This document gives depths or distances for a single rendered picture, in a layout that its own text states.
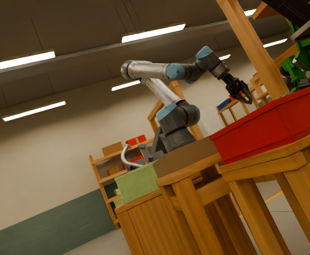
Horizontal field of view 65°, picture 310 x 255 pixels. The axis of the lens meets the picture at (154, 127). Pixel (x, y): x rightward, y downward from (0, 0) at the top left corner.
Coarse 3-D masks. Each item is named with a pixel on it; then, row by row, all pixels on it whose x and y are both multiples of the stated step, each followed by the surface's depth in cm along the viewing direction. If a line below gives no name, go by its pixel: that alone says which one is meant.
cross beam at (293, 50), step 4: (292, 48) 159; (296, 48) 156; (284, 52) 165; (288, 52) 162; (292, 52) 160; (296, 52) 157; (280, 56) 169; (284, 56) 166; (288, 56) 163; (276, 60) 172; (280, 60) 170; (276, 64) 174; (280, 64) 171
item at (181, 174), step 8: (200, 160) 103; (208, 160) 103; (216, 160) 104; (184, 168) 100; (192, 168) 101; (200, 168) 102; (168, 176) 102; (176, 176) 99; (184, 176) 99; (160, 184) 120; (168, 184) 107
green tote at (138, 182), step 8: (136, 168) 153; (144, 168) 154; (152, 168) 155; (120, 176) 151; (128, 176) 152; (136, 176) 153; (144, 176) 153; (152, 176) 153; (120, 184) 151; (128, 184) 151; (136, 184) 151; (144, 184) 152; (152, 184) 152; (120, 192) 150; (128, 192) 150; (136, 192) 150; (144, 192) 150; (128, 200) 149
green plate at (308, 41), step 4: (292, 24) 106; (292, 28) 107; (296, 28) 106; (292, 32) 107; (304, 40) 105; (308, 40) 103; (296, 44) 107; (300, 44) 107; (304, 44) 105; (308, 44) 104; (300, 48) 107; (304, 48) 108; (308, 48) 109; (304, 52) 108; (308, 56) 108
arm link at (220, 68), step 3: (222, 63) 115; (225, 63) 117; (219, 66) 115; (222, 66) 115; (225, 66) 115; (216, 69) 115; (219, 69) 115; (222, 69) 115; (225, 69) 115; (210, 72) 119; (213, 72) 117; (216, 72) 116; (219, 72) 115; (222, 72) 115; (213, 75) 118; (216, 75) 117; (219, 75) 116
